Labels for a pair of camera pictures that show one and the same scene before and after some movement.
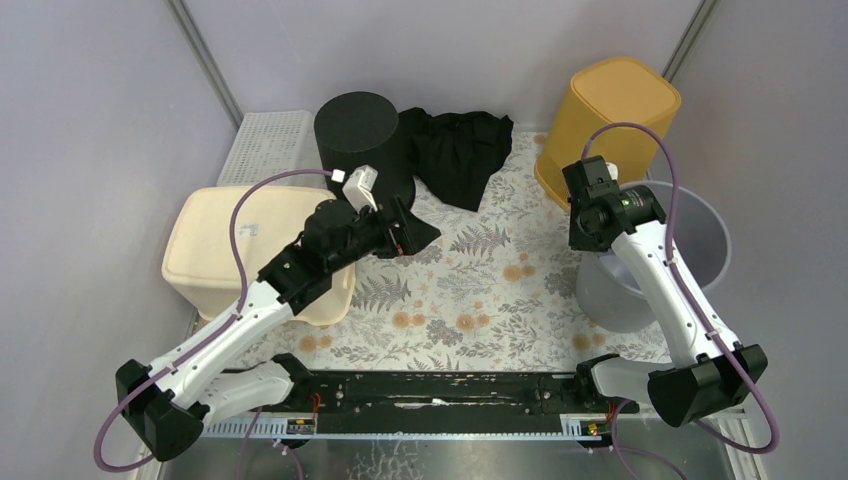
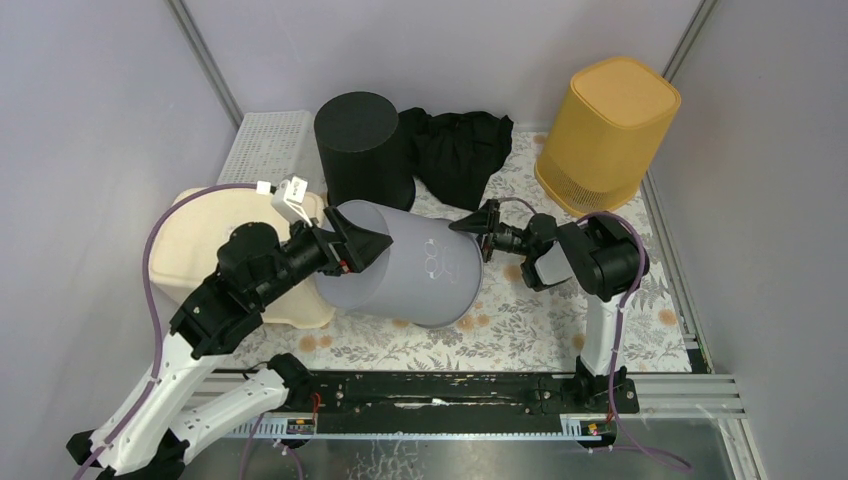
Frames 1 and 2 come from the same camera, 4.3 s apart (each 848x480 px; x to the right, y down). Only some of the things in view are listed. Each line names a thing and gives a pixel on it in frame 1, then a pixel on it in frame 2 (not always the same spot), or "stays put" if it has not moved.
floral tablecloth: x=497 y=292 stays put
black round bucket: x=359 y=129 stays put
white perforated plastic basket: x=267 y=143 stays put
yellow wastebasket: x=612 y=90 stays put
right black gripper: x=576 y=241 -> x=485 y=221
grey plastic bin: x=605 y=285 -> x=430 y=273
